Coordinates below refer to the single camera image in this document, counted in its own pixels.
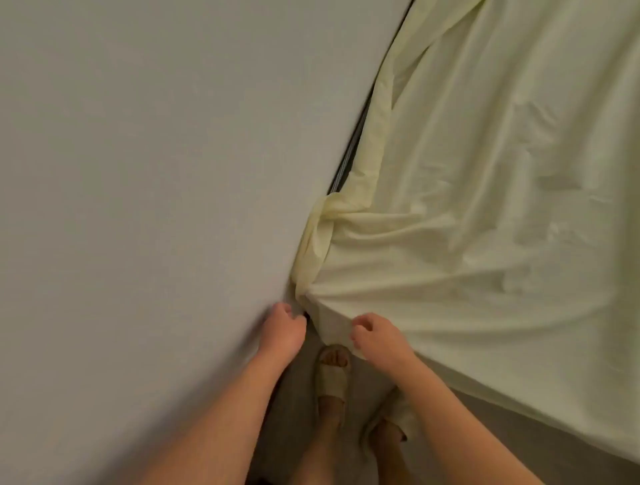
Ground person's left hand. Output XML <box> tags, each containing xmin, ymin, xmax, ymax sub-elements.
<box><xmin>257</xmin><ymin>301</ymin><xmax>309</xmax><ymax>368</ymax></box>

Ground person's right hand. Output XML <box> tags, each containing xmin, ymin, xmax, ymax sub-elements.
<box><xmin>349</xmin><ymin>312</ymin><xmax>417</xmax><ymax>376</ymax></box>

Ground pale yellow bed sheet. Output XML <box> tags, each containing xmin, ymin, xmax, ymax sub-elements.
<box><xmin>291</xmin><ymin>0</ymin><xmax>640</xmax><ymax>466</ymax></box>

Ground person's right forearm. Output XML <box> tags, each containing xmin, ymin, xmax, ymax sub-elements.
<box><xmin>395</xmin><ymin>352</ymin><xmax>545</xmax><ymax>485</ymax></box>

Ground person's left forearm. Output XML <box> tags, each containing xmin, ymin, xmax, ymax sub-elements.
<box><xmin>133</xmin><ymin>352</ymin><xmax>291</xmax><ymax>485</ymax></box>

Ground person's right leg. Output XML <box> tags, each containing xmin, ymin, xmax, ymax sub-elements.
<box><xmin>369</xmin><ymin>419</ymin><xmax>416</xmax><ymax>485</ymax></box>

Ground dark grey mattress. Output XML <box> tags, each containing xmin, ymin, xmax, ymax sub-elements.
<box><xmin>327</xmin><ymin>0</ymin><xmax>416</xmax><ymax>196</ymax></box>

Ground beige left slipper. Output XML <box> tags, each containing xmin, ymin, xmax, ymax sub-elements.
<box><xmin>313</xmin><ymin>343</ymin><xmax>353</xmax><ymax>416</ymax></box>

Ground beige slipper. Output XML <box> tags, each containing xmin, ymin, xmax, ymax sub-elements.
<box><xmin>313</xmin><ymin>343</ymin><xmax>353</xmax><ymax>416</ymax></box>
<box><xmin>362</xmin><ymin>387</ymin><xmax>419</xmax><ymax>456</ymax></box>

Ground beige right slipper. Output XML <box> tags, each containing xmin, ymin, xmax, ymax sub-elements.
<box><xmin>362</xmin><ymin>387</ymin><xmax>419</xmax><ymax>456</ymax></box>

